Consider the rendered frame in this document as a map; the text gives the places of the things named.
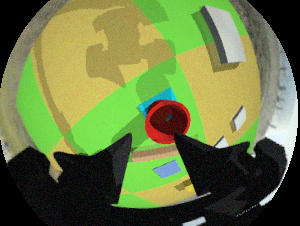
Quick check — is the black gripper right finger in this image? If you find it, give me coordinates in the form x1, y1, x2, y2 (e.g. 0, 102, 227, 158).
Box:
174, 132, 251, 197

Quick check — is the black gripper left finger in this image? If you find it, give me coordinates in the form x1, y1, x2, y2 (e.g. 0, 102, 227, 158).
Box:
53, 133, 131, 205

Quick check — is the tan flat bar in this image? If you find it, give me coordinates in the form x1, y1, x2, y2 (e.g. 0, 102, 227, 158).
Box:
131, 145, 179, 163

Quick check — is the yellow flat block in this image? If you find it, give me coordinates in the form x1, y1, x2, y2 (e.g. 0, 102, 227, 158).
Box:
182, 179, 195, 191

